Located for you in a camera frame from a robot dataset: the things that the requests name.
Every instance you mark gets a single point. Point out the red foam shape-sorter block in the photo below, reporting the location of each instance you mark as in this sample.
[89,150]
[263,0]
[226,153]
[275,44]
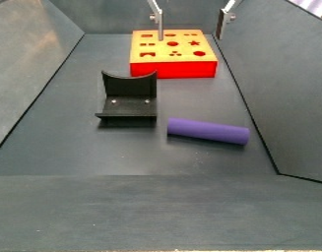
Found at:
[182,55]

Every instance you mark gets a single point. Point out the black curved holder bracket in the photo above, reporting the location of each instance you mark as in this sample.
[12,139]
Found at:
[130,96]

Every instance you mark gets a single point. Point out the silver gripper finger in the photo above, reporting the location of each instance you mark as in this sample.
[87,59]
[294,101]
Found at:
[156,17]
[223,18]

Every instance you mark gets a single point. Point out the purple cylinder peg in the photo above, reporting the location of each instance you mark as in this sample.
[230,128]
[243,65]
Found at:
[208,131]

